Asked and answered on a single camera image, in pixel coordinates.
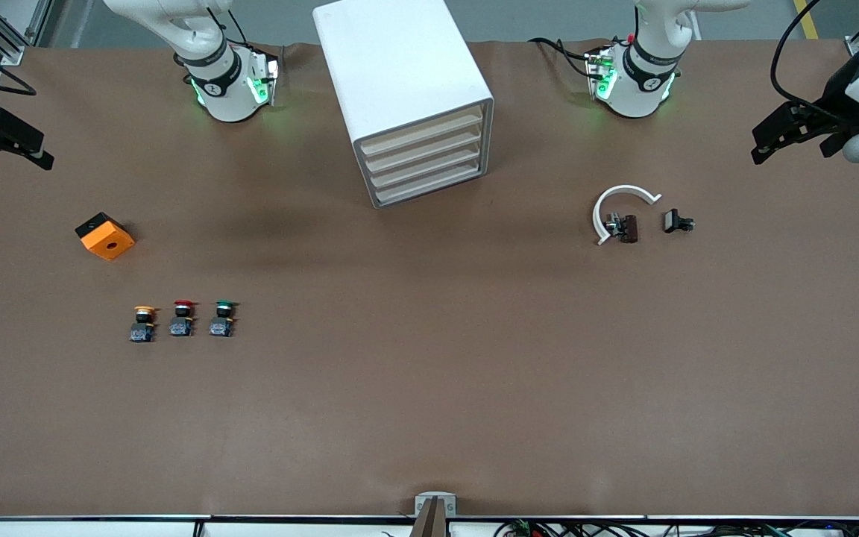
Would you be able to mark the green push button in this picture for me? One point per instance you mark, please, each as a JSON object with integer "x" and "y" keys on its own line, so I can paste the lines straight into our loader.
{"x": 221, "y": 327}

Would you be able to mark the white plastic drawer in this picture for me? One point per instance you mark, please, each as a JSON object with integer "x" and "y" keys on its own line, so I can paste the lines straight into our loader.
{"x": 422, "y": 149}
{"x": 422, "y": 165}
{"x": 422, "y": 133}
{"x": 422, "y": 183}

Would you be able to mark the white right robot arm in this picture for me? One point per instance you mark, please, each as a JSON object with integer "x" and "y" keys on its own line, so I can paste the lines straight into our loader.
{"x": 213, "y": 82}

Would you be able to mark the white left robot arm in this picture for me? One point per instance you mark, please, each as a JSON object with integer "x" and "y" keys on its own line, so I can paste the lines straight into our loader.
{"x": 634, "y": 82}

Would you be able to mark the yellow push button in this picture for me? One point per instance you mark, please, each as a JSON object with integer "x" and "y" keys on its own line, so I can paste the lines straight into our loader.
{"x": 142, "y": 328}

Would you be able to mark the red push button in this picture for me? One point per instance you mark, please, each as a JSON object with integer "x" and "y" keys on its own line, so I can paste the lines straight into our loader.
{"x": 182, "y": 324}

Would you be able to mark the white drawer cabinet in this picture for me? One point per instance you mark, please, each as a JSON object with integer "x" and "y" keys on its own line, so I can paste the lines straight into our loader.
{"x": 400, "y": 60}

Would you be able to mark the small black clip part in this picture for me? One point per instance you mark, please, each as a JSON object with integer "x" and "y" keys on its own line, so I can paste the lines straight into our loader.
{"x": 672, "y": 221}

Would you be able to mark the brown black clamp part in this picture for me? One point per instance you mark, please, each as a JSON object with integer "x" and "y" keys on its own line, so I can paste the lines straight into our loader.
{"x": 627, "y": 228}

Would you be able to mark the white curved plastic piece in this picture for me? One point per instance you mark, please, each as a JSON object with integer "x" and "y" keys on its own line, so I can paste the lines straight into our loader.
{"x": 608, "y": 195}

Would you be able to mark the orange black switch box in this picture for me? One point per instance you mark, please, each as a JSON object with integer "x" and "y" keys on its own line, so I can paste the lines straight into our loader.
{"x": 107, "y": 240}

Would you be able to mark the grey metal bracket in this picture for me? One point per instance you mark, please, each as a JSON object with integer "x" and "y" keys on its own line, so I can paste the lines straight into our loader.
{"x": 420, "y": 507}

